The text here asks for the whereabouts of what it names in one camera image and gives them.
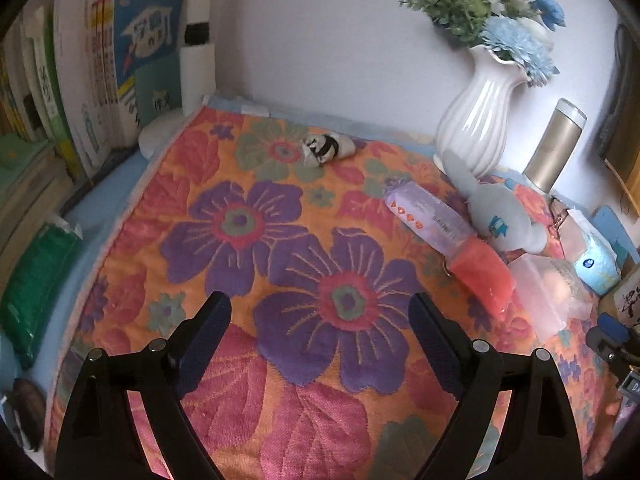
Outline red zip bag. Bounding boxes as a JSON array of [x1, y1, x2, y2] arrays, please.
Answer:
[[446, 237, 515, 321]]

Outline grey plush toy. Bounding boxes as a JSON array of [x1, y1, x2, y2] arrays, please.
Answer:
[[440, 150, 548, 255]]

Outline cardboard box with cat face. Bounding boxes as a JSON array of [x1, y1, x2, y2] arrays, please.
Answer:
[[598, 264, 640, 332]]

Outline blue tissue pack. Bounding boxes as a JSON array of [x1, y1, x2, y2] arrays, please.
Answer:
[[568, 208, 620, 297]]

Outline clear plastic bag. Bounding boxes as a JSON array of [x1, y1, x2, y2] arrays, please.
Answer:
[[508, 254, 596, 342]]

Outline green package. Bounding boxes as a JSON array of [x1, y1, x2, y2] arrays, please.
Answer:
[[1, 223, 81, 370]]

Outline gold thermos bottle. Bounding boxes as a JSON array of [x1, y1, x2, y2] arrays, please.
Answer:
[[524, 99, 587, 194]]

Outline floral orange tablecloth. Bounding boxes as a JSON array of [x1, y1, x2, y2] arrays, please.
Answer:
[[44, 104, 626, 480]]

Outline white ribbed vase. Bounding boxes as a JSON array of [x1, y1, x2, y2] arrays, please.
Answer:
[[433, 46, 527, 178]]

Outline small black white plush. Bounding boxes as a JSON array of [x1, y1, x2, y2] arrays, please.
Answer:
[[302, 132, 357, 168]]

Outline blue white artificial flowers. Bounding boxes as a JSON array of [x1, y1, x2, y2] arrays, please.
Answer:
[[399, 0, 566, 87]]

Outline row of books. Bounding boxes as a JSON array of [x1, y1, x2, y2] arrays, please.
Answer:
[[1, 0, 184, 180]]

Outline white paper roll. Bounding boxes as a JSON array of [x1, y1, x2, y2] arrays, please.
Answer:
[[179, 22, 216, 116]]

